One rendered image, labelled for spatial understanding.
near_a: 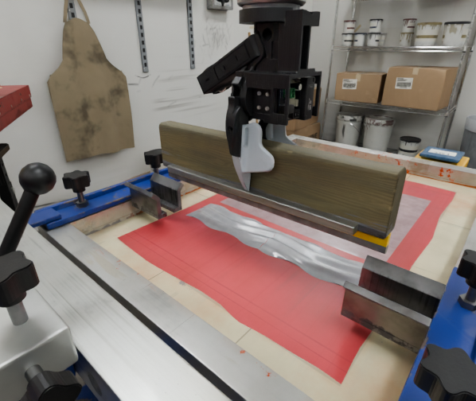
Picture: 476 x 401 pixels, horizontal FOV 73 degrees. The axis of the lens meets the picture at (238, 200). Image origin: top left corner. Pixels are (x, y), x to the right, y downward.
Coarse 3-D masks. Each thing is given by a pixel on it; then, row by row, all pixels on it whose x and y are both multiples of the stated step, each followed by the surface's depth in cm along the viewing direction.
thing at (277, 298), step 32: (416, 192) 73; (448, 192) 73; (416, 224) 60; (256, 256) 51; (352, 256) 51; (384, 256) 51; (416, 256) 51; (224, 288) 44; (256, 288) 44; (288, 288) 44; (320, 288) 44; (256, 320) 39; (288, 320) 39; (320, 320) 39; (320, 352) 35; (352, 352) 35
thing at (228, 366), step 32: (384, 160) 86; (416, 160) 83; (64, 224) 53; (96, 224) 57; (96, 256) 45; (128, 288) 39; (160, 320) 35; (192, 320) 35; (192, 352) 31; (224, 352) 31; (224, 384) 28; (256, 384) 28; (288, 384) 28
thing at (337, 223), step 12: (168, 168) 54; (180, 168) 52; (204, 180) 49; (216, 180) 48; (228, 192) 46; (240, 192) 44; (252, 192) 43; (264, 204) 42; (276, 204) 41; (288, 204) 40; (300, 204) 40; (300, 216) 39; (312, 216) 38; (324, 216) 37; (336, 216) 37; (336, 228) 36; (348, 228) 35
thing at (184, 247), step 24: (168, 216) 63; (264, 216) 63; (120, 240) 55; (144, 240) 55; (168, 240) 55; (192, 240) 55; (216, 240) 55; (168, 264) 49; (192, 264) 49; (216, 264) 49
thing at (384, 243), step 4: (216, 188) 51; (252, 200) 47; (344, 232) 38; (356, 232) 37; (360, 232) 37; (356, 236) 37; (360, 236) 37; (364, 236) 37; (368, 236) 36; (372, 236) 36; (388, 236) 35; (368, 240) 37; (372, 240) 36; (376, 240) 36; (380, 240) 36; (384, 240) 35; (388, 240) 36; (380, 244) 36; (384, 244) 35
